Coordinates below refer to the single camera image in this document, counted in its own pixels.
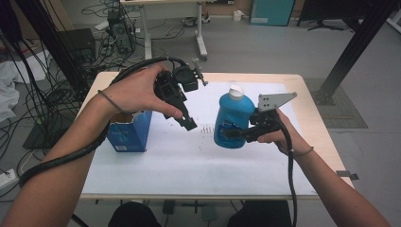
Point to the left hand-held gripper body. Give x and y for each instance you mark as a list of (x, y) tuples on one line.
[(170, 88)]

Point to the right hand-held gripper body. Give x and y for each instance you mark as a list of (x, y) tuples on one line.
[(268, 123)]

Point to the blue detergent bottle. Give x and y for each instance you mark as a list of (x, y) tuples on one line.
[(233, 113)]

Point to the blue cardboard box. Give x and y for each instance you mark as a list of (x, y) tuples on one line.
[(132, 135)]

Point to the person's right hand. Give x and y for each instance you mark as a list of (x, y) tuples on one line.
[(290, 138)]

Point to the person's left hand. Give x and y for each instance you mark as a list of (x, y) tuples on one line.
[(135, 91)]

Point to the white paper sheet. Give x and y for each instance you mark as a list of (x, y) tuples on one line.
[(189, 167)]

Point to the computer tower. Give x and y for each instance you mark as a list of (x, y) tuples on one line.
[(121, 31)]

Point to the grey floor mat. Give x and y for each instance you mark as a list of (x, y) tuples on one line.
[(343, 110)]

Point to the person's right leg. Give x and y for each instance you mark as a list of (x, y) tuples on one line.
[(261, 214)]

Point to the person's leg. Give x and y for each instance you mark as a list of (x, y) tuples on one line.
[(134, 216), (261, 214)]

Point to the black tape strip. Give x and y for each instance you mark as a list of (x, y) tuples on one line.
[(346, 174)]

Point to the small white object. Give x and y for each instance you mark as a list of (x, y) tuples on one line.
[(238, 15)]

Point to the black box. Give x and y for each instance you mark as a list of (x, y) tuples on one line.
[(77, 42)]

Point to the person's left leg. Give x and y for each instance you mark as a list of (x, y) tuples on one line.
[(134, 216)]

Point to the teal cabinet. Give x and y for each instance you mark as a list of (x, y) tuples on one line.
[(271, 12)]

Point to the black monitor stand base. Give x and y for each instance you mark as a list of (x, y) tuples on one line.
[(327, 26)]

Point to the dark floor mat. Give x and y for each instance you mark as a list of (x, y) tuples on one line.
[(41, 138)]

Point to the white cloth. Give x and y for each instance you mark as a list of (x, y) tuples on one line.
[(8, 91)]

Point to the white power strip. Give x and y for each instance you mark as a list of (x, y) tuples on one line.
[(6, 178)]

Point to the white desk frame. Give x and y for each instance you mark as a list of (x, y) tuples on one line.
[(200, 34)]

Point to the black metal frame post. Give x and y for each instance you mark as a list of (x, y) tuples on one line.
[(50, 38), (350, 53)]

